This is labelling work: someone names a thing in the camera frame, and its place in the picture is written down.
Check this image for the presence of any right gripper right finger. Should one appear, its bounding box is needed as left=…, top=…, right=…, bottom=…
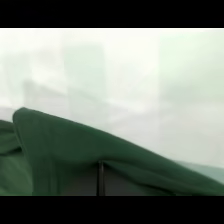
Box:
left=101, top=161, right=175, bottom=197

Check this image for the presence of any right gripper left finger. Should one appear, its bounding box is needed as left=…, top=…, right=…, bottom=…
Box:
left=62, top=161, right=100, bottom=197

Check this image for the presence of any dark green garment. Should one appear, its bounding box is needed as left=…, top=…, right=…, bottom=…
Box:
left=0, top=106, right=224, bottom=197

